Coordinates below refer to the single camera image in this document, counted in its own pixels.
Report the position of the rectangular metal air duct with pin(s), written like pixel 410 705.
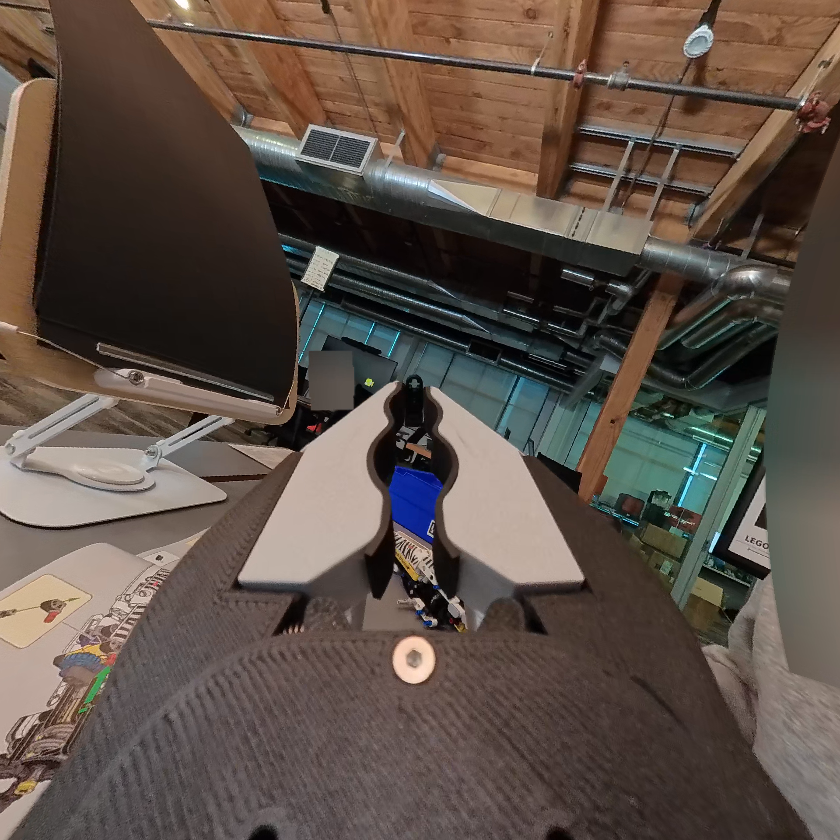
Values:
pixel 538 216

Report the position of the framed poster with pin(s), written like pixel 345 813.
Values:
pixel 745 518

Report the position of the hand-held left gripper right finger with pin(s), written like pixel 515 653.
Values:
pixel 505 518

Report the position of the round metal duct pipes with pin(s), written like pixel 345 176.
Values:
pixel 722 308

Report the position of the white vent grille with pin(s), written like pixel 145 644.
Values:
pixel 336 149

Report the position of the white round ceiling fixture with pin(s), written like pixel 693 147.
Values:
pixel 698 41

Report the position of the striped lego vehicle model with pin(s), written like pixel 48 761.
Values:
pixel 420 571

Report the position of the small black lego piece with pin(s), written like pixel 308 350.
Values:
pixel 415 394

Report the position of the silver laptop with stickers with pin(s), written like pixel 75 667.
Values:
pixel 39 656

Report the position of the black monitor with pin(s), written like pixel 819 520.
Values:
pixel 164 216

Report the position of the blue plastic bin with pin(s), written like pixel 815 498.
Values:
pixel 413 502

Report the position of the black sprinkler pipe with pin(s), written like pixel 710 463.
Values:
pixel 459 62

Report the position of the white monitor stand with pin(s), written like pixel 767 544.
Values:
pixel 98 482

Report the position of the person in grey hoodie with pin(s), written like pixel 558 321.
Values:
pixel 774 754

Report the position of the wooden post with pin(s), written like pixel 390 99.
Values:
pixel 633 380

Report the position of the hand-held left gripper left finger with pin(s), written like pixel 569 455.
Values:
pixel 315 512

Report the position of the white paper note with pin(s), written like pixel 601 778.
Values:
pixel 319 268

